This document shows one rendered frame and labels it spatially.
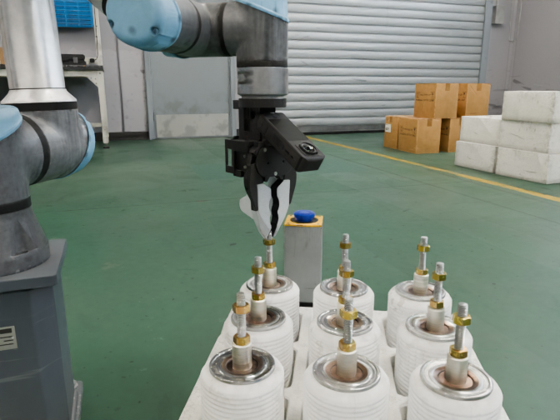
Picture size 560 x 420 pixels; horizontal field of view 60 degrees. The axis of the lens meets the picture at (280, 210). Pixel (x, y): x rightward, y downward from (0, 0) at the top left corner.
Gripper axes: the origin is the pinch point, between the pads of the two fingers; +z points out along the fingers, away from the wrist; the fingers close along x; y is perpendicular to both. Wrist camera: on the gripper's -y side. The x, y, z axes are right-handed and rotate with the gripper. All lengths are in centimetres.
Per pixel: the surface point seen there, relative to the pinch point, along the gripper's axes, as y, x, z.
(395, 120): 220, -338, 8
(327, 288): -7.1, -5.4, 9.0
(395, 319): -15.8, -11.4, 13.0
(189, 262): 78, -30, 34
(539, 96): 66, -263, -17
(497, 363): -17, -47, 34
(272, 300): -3.2, 2.5, 9.9
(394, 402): -25.0, 1.3, 16.4
